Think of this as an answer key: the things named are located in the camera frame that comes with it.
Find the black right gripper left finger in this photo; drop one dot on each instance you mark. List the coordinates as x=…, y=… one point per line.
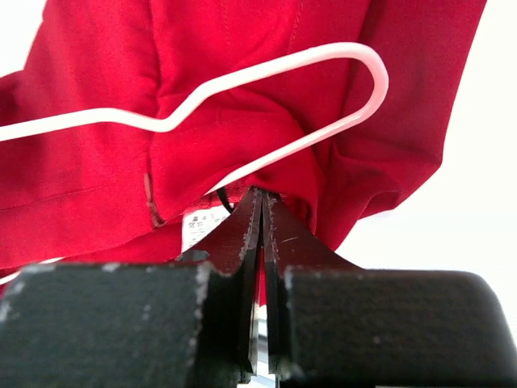
x=189, y=322

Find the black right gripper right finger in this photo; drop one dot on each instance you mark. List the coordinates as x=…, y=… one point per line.
x=331, y=323

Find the red skirt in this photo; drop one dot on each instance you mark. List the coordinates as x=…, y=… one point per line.
x=362, y=171

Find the pink wire hanger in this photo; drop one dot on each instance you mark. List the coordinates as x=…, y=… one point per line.
x=109, y=192

